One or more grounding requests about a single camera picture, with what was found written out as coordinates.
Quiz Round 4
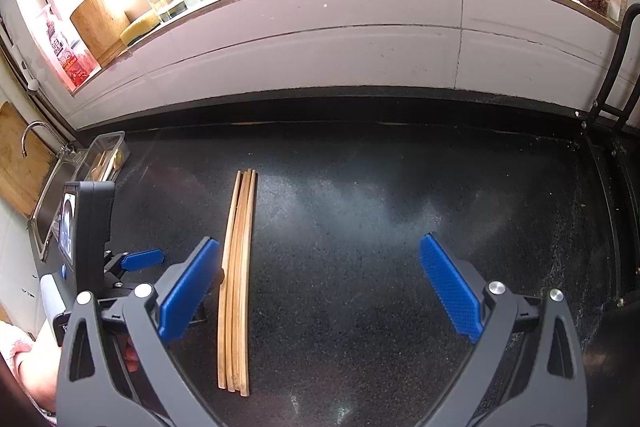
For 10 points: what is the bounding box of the yellow sponge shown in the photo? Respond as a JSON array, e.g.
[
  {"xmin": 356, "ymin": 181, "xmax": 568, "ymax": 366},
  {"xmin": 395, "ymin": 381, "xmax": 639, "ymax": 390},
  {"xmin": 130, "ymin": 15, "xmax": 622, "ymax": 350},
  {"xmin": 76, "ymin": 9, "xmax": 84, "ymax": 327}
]
[{"xmin": 119, "ymin": 19, "xmax": 162, "ymax": 48}]

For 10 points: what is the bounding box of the stainless steel sink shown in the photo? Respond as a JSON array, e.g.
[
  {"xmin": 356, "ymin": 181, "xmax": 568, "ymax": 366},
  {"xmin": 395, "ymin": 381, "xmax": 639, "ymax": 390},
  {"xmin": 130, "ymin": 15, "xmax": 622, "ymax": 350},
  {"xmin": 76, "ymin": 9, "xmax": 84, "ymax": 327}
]
[{"xmin": 31, "ymin": 152, "xmax": 78, "ymax": 253}]

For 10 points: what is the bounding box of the bamboo cylinder holder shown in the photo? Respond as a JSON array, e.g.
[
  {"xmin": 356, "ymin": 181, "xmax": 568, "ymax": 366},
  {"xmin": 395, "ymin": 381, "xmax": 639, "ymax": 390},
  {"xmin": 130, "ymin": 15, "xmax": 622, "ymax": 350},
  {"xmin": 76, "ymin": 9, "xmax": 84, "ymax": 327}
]
[{"xmin": 69, "ymin": 0, "xmax": 132, "ymax": 64}]

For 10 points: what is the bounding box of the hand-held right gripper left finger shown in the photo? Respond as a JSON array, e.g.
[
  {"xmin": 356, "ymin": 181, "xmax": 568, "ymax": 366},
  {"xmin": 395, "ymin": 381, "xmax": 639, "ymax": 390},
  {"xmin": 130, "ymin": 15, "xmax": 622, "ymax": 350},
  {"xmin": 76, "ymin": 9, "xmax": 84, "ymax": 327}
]
[{"xmin": 55, "ymin": 236, "xmax": 223, "ymax": 427}]

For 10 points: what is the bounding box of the black wire rack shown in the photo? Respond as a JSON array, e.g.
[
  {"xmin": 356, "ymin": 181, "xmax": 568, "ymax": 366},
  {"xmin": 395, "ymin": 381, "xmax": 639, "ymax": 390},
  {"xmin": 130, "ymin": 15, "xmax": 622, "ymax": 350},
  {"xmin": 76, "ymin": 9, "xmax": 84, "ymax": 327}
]
[{"xmin": 580, "ymin": 3, "xmax": 640, "ymax": 313}]

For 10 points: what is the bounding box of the metal faucet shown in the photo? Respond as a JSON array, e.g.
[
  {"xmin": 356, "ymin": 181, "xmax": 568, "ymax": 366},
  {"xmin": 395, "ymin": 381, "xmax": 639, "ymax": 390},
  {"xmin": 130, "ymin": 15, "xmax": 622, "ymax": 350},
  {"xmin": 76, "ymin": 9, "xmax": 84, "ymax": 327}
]
[{"xmin": 21, "ymin": 121, "xmax": 71, "ymax": 158}]

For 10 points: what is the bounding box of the person's left hand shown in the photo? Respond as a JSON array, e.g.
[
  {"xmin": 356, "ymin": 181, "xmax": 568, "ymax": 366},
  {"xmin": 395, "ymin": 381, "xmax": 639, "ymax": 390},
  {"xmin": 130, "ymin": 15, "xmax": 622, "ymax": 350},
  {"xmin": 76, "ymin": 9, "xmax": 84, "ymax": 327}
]
[{"xmin": 122, "ymin": 339, "xmax": 142, "ymax": 375}]

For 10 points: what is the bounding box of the red dish soap bottle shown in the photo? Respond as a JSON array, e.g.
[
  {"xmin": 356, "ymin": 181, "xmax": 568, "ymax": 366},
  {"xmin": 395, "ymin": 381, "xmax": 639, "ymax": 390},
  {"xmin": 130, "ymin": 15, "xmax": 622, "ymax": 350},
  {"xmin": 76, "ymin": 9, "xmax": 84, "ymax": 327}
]
[{"xmin": 42, "ymin": 4, "xmax": 98, "ymax": 88}]

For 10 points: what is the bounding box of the clear plastic container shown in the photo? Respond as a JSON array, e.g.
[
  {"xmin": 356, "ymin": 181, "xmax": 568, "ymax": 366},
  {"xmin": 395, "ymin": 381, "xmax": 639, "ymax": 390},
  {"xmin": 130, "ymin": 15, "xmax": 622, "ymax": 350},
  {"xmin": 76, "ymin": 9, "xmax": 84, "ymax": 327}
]
[{"xmin": 74, "ymin": 132, "xmax": 127, "ymax": 182}]

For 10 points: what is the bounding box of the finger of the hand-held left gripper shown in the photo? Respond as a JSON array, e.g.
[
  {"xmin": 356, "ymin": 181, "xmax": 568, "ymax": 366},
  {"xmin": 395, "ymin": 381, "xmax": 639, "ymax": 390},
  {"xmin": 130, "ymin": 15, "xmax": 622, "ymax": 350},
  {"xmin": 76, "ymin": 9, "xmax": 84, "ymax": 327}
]
[
  {"xmin": 186, "ymin": 269, "xmax": 225, "ymax": 323},
  {"xmin": 107, "ymin": 248, "xmax": 166, "ymax": 275}
]

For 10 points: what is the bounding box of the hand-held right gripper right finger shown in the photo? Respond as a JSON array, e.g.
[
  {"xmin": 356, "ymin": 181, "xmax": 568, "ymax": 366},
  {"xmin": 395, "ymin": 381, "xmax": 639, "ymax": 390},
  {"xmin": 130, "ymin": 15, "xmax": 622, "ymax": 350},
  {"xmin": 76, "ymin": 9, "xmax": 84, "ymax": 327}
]
[{"xmin": 419, "ymin": 233, "xmax": 588, "ymax": 427}]

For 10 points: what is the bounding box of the wooden cutting board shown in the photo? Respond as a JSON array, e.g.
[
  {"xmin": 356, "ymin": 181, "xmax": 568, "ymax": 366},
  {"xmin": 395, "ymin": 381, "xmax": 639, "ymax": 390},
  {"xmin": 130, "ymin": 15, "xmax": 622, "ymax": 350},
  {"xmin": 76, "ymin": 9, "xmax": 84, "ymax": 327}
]
[{"xmin": 0, "ymin": 101, "xmax": 57, "ymax": 219}]

